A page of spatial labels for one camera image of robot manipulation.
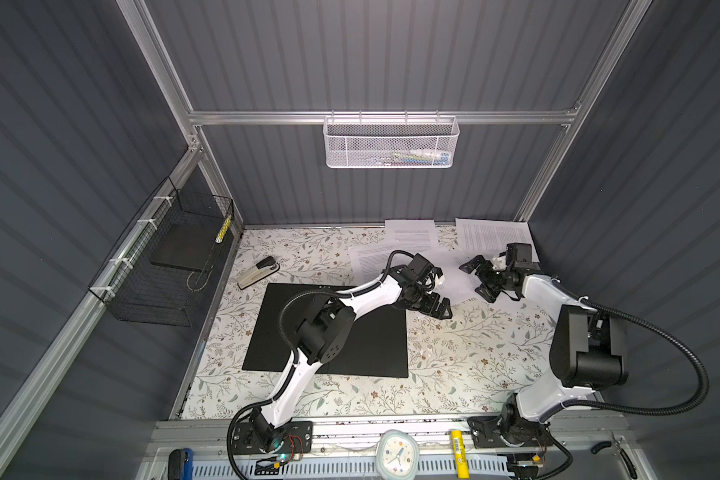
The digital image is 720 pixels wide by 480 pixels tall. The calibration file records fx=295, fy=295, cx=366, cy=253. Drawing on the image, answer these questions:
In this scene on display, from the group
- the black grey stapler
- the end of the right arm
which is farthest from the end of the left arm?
the black grey stapler

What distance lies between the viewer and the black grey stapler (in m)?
1.04

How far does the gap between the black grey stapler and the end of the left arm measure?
0.51 metres
